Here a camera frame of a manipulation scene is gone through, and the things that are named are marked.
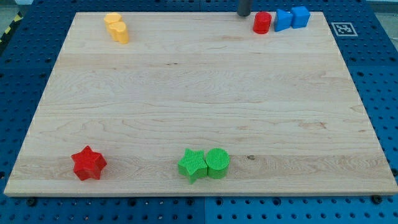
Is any red cylinder block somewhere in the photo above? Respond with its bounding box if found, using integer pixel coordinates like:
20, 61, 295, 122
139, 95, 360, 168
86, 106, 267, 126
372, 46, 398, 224
252, 11, 272, 34

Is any blue triangle block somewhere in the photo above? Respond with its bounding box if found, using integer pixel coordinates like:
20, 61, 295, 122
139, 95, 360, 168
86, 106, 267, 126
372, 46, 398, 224
274, 9, 293, 32

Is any wooden board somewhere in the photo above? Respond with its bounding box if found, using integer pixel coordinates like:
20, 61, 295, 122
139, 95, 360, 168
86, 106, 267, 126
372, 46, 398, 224
4, 12, 397, 197

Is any green cylinder block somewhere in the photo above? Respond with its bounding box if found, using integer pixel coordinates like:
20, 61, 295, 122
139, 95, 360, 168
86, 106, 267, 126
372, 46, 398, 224
205, 148, 230, 179

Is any green star block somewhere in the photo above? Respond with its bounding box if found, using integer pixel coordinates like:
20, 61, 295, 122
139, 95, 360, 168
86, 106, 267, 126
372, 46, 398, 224
178, 148, 208, 184

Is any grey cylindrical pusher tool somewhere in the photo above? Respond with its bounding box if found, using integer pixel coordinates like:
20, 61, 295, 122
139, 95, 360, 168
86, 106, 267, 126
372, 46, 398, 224
236, 0, 252, 17

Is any red star block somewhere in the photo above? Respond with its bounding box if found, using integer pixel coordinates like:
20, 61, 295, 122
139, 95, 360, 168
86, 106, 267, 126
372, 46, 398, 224
71, 146, 107, 181

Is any yellow hexagon block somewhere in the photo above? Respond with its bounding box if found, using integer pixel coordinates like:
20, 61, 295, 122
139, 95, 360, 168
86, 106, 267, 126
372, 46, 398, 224
103, 12, 122, 32

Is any blue cube block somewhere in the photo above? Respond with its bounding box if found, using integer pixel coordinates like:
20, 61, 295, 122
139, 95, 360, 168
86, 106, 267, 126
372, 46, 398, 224
290, 6, 310, 29

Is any white fiducial marker tag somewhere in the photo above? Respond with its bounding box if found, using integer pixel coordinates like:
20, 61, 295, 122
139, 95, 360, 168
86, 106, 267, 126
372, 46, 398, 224
331, 22, 358, 37

